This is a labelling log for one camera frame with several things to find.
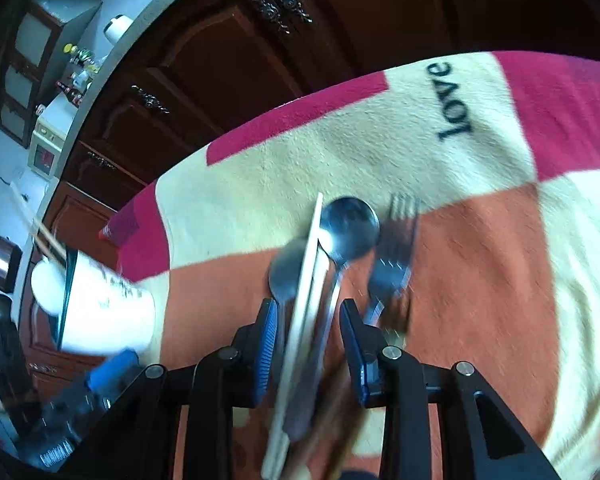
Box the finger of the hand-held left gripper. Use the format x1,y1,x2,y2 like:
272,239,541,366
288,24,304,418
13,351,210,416
85,349,145,395

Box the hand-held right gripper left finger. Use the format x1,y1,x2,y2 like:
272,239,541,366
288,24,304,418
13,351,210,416
75,297,281,480

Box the white cup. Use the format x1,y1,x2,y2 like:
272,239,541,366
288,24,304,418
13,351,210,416
30,250,157,356

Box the dark wooden chopstick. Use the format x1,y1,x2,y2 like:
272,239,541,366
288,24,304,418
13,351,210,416
290,360,371,480

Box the white canister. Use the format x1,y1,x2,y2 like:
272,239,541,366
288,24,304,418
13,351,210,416
104,14,135,43

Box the cream microwave oven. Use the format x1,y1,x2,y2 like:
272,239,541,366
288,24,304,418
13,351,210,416
28,91,88,178

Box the printed checkered blanket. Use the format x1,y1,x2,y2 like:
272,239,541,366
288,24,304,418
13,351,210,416
100,51,600,480

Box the pale chopstick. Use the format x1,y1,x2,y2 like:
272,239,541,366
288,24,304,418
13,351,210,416
260,192,326,480

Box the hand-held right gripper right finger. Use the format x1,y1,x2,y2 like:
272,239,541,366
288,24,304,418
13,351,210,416
340,298,561,480

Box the wooden base cabinets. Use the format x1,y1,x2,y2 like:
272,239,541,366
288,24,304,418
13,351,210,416
17,0,600,396

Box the maroon rice cooker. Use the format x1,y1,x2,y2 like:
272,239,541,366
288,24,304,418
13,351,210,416
0,227,25,293

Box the yellow cap oil bottle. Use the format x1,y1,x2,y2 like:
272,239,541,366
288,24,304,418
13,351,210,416
62,42,97,70

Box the wall cabinet with glass doors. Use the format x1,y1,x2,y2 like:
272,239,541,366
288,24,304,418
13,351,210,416
0,0,103,133

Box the grey kitchen countertop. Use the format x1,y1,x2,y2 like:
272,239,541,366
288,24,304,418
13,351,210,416
10,0,231,311

